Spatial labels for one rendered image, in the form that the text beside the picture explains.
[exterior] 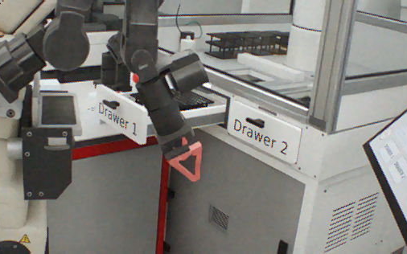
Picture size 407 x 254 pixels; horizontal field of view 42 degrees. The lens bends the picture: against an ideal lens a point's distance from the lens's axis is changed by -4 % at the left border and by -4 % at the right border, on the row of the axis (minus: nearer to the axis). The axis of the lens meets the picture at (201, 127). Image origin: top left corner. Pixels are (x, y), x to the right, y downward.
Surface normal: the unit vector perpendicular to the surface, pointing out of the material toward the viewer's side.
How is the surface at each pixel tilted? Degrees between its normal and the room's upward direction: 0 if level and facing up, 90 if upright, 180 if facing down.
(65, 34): 90
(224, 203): 90
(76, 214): 90
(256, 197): 90
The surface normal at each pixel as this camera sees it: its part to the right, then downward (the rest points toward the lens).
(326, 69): -0.78, 0.15
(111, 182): 0.62, 0.33
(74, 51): 0.26, 0.35
